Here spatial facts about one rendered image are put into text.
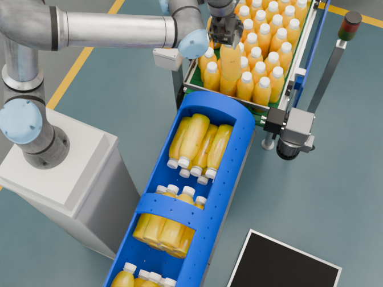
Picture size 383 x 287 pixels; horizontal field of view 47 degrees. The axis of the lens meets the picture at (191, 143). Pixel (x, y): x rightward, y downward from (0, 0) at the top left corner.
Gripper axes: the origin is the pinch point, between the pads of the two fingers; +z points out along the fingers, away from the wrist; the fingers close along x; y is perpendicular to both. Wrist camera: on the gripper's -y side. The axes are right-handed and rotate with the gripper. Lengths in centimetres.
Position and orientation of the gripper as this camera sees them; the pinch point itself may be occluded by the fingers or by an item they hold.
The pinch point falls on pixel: (229, 39)
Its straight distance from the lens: 144.2
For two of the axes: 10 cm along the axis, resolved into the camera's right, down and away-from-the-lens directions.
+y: -2.9, 9.2, -2.7
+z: 1.6, 3.2, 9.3
